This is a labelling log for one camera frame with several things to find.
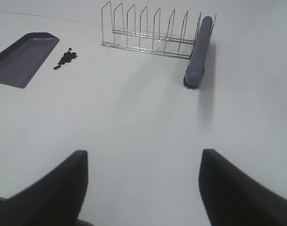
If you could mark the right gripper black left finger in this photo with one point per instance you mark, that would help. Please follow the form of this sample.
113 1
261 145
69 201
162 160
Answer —
54 200

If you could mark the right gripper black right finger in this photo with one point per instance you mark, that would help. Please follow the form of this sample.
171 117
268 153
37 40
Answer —
232 198

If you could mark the purple-grey hand brush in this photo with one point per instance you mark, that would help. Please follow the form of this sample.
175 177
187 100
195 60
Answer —
196 67

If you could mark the purple-grey dustpan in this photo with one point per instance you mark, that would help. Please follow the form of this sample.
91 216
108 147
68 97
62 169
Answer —
21 60

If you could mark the pile of coffee beans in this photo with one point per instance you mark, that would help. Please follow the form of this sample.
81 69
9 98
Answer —
66 58

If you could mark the wire dish rack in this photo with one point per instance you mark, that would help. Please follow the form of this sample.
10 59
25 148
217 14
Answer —
144 32

